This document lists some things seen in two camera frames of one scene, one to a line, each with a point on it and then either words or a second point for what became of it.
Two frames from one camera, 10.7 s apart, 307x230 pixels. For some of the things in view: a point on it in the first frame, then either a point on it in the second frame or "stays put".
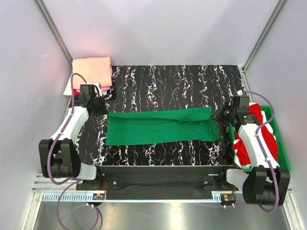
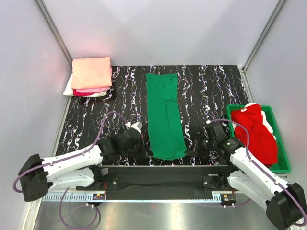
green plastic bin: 282,156 stays put
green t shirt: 197,124 → 167,139
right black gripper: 218,115 → 193,150
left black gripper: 104,110 → 141,150
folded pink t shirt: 77,92 stays put
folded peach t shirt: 95,69 stays put
